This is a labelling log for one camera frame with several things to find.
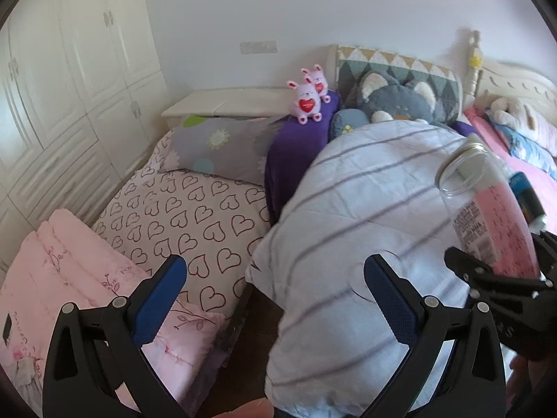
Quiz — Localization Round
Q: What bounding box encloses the diamond pattern quilted headboard cover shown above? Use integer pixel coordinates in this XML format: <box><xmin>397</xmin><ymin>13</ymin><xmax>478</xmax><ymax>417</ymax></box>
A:
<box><xmin>335</xmin><ymin>45</ymin><xmax>463</xmax><ymax>124</ymax></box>

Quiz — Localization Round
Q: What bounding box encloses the purple blanket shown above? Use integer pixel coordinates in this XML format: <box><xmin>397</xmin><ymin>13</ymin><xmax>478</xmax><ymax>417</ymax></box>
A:
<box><xmin>264</xmin><ymin>91</ymin><xmax>342</xmax><ymax>225</ymax></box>

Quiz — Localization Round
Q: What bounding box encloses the grey cat plush cushion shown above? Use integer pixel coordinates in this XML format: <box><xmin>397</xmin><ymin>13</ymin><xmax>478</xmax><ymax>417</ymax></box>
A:
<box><xmin>329</xmin><ymin>70</ymin><xmax>461</xmax><ymax>141</ymax></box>

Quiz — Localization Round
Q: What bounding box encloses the grey floral pillow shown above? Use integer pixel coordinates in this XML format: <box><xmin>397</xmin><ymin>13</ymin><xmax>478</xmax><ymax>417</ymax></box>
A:
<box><xmin>160</xmin><ymin>115</ymin><xmax>287</xmax><ymax>186</ymax></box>

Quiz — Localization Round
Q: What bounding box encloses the white wardrobe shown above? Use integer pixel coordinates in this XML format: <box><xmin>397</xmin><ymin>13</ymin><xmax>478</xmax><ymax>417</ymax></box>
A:
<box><xmin>1</xmin><ymin>0</ymin><xmax>170</xmax><ymax>270</ymax></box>

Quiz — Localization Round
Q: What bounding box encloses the cream wooden headboard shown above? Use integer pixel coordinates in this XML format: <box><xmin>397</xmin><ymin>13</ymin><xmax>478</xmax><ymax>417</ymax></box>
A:
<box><xmin>462</xmin><ymin>30</ymin><xmax>556</xmax><ymax>124</ymax></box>

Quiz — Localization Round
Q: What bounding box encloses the blue cartoon pillow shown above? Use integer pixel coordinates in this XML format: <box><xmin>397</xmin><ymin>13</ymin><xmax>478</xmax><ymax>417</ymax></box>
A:
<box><xmin>489</xmin><ymin>119</ymin><xmax>556</xmax><ymax>179</ymax></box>

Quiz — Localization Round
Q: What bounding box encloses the cream bedside table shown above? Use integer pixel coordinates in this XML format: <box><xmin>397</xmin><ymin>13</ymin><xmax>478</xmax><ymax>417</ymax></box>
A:
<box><xmin>162</xmin><ymin>88</ymin><xmax>293</xmax><ymax>127</ymax></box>

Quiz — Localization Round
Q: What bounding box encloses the heart pattern bed sheet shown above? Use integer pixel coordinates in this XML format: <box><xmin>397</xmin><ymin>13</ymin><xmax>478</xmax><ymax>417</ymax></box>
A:
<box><xmin>93</xmin><ymin>136</ymin><xmax>269</xmax><ymax>317</ymax></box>

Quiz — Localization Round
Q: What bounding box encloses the pink folded blanket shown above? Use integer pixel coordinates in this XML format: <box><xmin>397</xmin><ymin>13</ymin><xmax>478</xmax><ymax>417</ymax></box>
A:
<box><xmin>1</xmin><ymin>209</ymin><xmax>225</xmax><ymax>415</ymax></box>

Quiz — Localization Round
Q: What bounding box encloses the blue black metal can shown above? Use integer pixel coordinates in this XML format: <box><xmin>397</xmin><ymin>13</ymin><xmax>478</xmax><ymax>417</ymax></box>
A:
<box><xmin>509</xmin><ymin>172</ymin><xmax>547</xmax><ymax>232</ymax></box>

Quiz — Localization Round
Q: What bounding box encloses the striped light blue quilt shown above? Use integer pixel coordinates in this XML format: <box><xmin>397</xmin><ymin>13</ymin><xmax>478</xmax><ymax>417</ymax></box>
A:
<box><xmin>246</xmin><ymin>121</ymin><xmax>468</xmax><ymax>417</ymax></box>

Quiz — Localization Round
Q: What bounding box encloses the rear pink bunny toy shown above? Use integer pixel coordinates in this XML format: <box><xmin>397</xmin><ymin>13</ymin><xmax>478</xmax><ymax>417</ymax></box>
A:
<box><xmin>301</xmin><ymin>64</ymin><xmax>330</xmax><ymax>104</ymax></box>

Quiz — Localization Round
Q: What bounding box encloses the clear jar with pink label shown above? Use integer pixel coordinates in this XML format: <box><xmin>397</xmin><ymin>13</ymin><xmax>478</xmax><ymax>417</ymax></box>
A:
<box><xmin>435</xmin><ymin>141</ymin><xmax>539</xmax><ymax>278</ymax></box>

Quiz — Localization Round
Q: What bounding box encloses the pink bunny toy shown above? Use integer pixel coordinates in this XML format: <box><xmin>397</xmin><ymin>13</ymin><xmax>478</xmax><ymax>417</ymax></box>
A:
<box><xmin>287</xmin><ymin>76</ymin><xmax>323</xmax><ymax>125</ymax></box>
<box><xmin>301</xmin><ymin>64</ymin><xmax>330</xmax><ymax>104</ymax></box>

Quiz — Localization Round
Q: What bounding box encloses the pink fleece bedspread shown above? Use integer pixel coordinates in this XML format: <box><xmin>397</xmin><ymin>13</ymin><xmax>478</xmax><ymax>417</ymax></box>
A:
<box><xmin>464</xmin><ymin>108</ymin><xmax>557</xmax><ymax>234</ymax></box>

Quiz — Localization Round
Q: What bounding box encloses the white plush dog toy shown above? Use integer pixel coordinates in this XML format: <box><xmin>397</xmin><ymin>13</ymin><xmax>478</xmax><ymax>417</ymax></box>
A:
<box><xmin>474</xmin><ymin>97</ymin><xmax>556</xmax><ymax>150</ymax></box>

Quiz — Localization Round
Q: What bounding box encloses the front pink bunny toy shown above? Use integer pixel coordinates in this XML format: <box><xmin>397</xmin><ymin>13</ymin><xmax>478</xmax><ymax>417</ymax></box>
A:
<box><xmin>287</xmin><ymin>76</ymin><xmax>323</xmax><ymax>125</ymax></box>

